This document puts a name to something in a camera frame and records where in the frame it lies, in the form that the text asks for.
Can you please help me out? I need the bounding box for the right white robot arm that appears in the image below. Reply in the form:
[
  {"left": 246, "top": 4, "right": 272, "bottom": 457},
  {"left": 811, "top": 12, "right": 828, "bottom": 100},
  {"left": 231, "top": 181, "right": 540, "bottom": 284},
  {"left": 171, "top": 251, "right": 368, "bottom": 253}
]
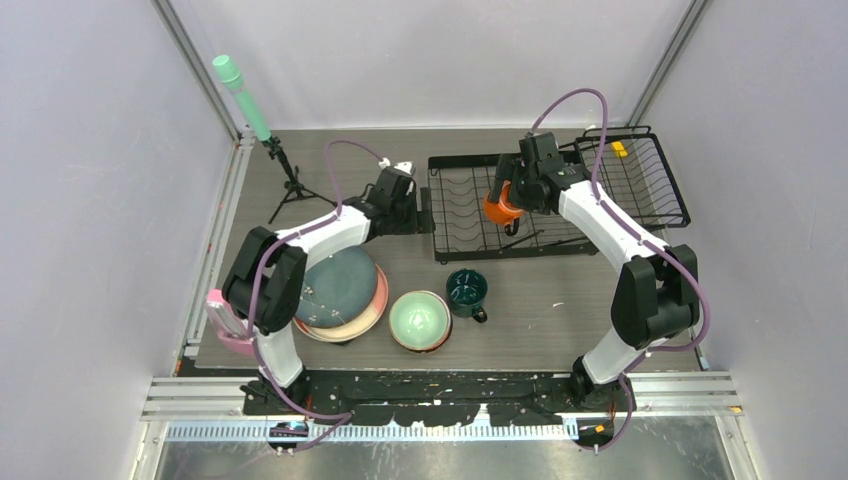
[{"left": 485, "top": 133, "right": 707, "bottom": 411}]

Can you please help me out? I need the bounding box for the black wire dish rack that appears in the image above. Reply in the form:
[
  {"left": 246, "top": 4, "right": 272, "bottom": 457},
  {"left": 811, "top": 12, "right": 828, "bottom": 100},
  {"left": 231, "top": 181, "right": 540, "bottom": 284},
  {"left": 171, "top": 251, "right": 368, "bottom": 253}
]
[{"left": 427, "top": 154, "right": 598, "bottom": 264}]

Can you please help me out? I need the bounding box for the green microphone on tripod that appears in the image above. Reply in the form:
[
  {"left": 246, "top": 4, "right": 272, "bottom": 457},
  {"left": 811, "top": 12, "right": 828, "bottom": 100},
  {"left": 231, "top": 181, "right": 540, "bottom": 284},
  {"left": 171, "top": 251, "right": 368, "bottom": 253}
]
[{"left": 212, "top": 55, "right": 336, "bottom": 224}]

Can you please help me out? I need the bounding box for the dark green mug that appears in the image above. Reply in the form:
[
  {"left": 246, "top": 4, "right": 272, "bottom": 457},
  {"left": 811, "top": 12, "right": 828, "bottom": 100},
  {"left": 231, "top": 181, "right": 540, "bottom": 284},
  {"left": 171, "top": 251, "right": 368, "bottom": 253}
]
[{"left": 445, "top": 269, "right": 488, "bottom": 323}]

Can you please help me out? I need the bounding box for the blue floral plate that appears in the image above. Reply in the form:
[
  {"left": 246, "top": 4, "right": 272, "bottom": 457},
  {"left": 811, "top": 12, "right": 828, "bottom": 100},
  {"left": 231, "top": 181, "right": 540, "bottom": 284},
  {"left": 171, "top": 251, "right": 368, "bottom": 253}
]
[{"left": 295, "top": 247, "right": 377, "bottom": 328}]

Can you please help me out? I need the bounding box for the pink cream plate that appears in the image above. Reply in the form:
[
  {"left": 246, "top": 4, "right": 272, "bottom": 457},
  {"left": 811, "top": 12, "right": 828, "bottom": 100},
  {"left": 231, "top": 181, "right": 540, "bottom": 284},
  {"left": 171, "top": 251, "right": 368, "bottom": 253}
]
[{"left": 294, "top": 265, "right": 389, "bottom": 345}]

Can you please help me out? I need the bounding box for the aluminium frame rail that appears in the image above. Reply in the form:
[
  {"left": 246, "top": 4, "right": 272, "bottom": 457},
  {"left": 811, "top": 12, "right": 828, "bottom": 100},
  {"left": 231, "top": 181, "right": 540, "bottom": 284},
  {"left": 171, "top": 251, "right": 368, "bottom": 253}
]
[{"left": 142, "top": 372, "right": 741, "bottom": 442}]

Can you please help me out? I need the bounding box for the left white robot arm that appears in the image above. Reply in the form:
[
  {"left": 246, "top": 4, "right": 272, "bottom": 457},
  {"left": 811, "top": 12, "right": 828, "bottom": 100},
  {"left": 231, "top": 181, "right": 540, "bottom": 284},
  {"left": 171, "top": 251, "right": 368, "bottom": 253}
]
[{"left": 221, "top": 162, "right": 434, "bottom": 414}]

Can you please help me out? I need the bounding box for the orange mug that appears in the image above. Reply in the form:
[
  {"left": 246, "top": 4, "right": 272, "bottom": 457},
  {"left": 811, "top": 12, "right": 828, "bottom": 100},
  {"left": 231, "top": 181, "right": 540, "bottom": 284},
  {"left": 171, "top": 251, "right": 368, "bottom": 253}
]
[{"left": 483, "top": 181, "right": 525, "bottom": 237}]

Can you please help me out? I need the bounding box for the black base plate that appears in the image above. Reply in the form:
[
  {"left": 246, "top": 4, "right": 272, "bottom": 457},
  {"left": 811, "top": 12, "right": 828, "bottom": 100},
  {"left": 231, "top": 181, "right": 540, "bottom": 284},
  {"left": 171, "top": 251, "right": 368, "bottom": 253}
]
[{"left": 240, "top": 370, "right": 635, "bottom": 427}]

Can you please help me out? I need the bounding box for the yellow block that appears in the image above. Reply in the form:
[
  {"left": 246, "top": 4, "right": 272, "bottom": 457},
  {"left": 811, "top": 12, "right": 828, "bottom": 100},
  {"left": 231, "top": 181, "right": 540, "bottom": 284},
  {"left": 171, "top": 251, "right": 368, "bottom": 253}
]
[{"left": 610, "top": 141, "right": 629, "bottom": 159}]

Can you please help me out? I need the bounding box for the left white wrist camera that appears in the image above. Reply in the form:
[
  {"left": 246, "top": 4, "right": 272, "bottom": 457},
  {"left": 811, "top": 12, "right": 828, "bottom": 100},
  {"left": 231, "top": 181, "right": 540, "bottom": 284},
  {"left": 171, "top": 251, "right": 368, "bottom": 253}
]
[{"left": 376, "top": 157, "right": 415, "bottom": 197}]

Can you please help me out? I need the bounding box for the black wire rack side tray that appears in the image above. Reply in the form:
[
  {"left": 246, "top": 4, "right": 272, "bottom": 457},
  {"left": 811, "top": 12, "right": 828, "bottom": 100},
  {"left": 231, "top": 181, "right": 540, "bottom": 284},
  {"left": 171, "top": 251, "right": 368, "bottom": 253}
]
[{"left": 574, "top": 125, "right": 691, "bottom": 231}]

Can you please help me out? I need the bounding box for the pink box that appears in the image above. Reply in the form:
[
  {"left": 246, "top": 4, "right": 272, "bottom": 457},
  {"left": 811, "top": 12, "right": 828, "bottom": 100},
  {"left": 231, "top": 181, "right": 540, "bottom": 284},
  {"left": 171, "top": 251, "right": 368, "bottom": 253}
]
[{"left": 204, "top": 289, "right": 254, "bottom": 357}]

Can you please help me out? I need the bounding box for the cream bowl red rim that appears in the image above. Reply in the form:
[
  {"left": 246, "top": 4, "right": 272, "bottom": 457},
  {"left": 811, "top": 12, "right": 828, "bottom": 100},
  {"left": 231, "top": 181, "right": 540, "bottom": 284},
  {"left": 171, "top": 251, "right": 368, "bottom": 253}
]
[{"left": 388, "top": 290, "right": 454, "bottom": 354}]

